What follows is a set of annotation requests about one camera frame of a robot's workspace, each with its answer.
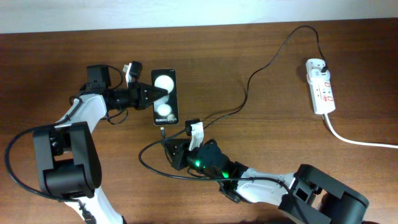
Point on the black Galaxy smartphone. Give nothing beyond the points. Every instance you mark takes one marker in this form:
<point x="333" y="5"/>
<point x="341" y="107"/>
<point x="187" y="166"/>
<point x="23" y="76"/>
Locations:
<point x="166" y="108"/>

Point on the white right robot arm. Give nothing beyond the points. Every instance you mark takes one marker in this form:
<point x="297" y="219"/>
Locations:
<point x="306" y="196"/>

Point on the white USB charger plug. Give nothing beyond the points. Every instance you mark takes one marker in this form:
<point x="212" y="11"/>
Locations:
<point x="315" y="69"/>

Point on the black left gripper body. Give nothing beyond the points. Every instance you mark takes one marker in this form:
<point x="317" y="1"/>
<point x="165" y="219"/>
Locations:
<point x="127" y="98"/>

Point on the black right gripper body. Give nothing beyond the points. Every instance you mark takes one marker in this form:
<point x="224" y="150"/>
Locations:
<point x="194" y="161"/>

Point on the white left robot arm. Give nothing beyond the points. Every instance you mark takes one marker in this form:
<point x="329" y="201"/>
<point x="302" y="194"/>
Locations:
<point x="68" y="165"/>

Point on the white power strip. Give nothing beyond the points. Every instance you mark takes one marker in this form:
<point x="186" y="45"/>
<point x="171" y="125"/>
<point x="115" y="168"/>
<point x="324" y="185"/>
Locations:
<point x="320" y="89"/>

